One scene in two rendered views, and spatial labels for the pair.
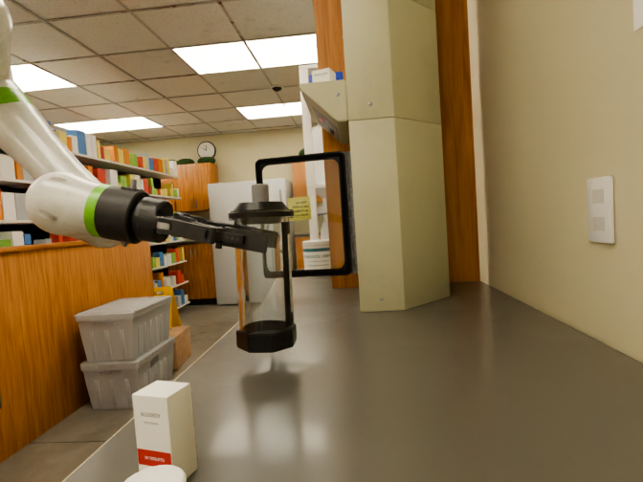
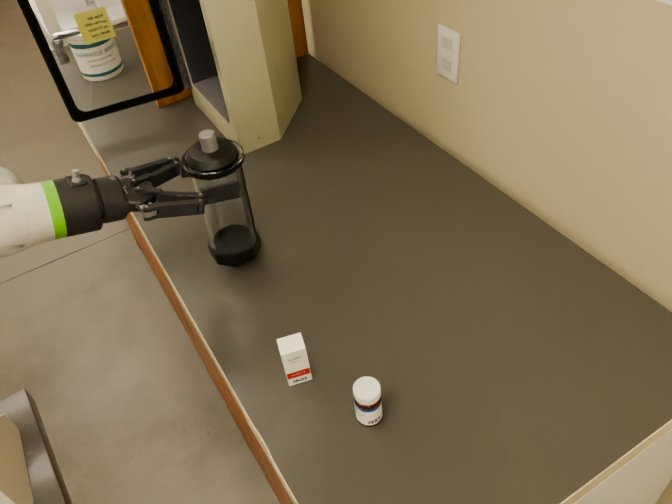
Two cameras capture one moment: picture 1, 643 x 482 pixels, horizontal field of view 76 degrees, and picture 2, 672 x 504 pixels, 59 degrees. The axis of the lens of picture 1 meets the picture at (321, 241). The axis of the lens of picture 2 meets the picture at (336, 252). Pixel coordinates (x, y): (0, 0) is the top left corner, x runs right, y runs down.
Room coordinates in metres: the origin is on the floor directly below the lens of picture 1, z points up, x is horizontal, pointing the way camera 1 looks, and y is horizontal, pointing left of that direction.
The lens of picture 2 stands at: (-0.16, 0.38, 1.78)
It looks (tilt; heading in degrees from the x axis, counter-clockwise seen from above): 44 degrees down; 329
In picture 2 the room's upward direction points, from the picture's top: 8 degrees counter-clockwise
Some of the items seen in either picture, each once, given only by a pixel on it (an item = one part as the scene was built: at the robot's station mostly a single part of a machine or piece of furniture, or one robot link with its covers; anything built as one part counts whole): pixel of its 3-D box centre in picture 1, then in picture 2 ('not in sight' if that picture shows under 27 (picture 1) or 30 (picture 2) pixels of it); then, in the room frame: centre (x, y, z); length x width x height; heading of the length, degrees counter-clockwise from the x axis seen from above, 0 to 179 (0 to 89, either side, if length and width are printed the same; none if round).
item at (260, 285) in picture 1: (264, 273); (224, 203); (0.69, 0.10, 1.09); 0.11 x 0.11 x 0.21
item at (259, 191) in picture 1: (260, 204); (210, 149); (0.69, 0.10, 1.21); 0.09 x 0.09 x 0.07
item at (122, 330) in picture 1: (129, 326); not in sight; (2.97, 1.43, 0.49); 0.60 x 0.42 x 0.33; 175
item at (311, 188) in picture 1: (302, 216); (103, 35); (1.36, 0.05, 1.19); 0.30 x 0.01 x 0.40; 78
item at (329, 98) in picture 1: (327, 118); not in sight; (1.18, -0.04, 1.46); 0.32 x 0.12 x 0.10; 175
